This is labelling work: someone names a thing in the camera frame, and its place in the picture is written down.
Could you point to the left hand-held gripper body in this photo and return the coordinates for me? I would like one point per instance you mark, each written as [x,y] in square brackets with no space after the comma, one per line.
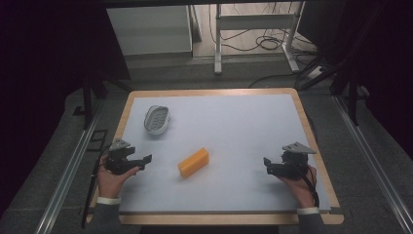
[117,159]

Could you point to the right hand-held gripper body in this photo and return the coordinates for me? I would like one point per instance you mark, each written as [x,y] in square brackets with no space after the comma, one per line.
[292,162]

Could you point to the person's left hand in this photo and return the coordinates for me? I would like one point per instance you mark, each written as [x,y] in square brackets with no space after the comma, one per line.
[112,182]

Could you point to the person's right hand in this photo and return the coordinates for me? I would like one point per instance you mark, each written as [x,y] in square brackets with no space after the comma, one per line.
[300,188]

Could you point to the white soap dish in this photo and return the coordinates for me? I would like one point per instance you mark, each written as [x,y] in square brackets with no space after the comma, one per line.
[156,119]

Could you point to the white table mat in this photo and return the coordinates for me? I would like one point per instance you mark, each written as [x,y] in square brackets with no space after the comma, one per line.
[233,130]

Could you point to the orange soap bar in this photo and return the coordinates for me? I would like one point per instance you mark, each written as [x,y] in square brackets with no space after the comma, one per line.
[194,162]

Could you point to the black stand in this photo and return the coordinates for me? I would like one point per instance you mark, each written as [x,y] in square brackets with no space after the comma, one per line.
[352,94]
[88,97]

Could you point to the white power strip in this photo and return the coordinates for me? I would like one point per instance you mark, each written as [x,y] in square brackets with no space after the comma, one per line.
[315,72]

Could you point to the dark curtain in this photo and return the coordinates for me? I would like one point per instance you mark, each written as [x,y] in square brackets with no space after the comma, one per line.
[386,65]
[42,81]

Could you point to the grey cabinet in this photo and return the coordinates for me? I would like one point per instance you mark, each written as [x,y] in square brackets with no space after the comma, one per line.
[152,31]

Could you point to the white metal stand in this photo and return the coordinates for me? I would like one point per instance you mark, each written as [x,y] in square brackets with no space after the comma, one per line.
[256,22]

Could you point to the black floor bracket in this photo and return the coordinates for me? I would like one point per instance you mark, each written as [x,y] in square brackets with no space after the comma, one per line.
[97,140]

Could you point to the aluminium rail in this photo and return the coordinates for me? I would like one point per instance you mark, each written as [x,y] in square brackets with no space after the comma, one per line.
[373,162]
[68,175]

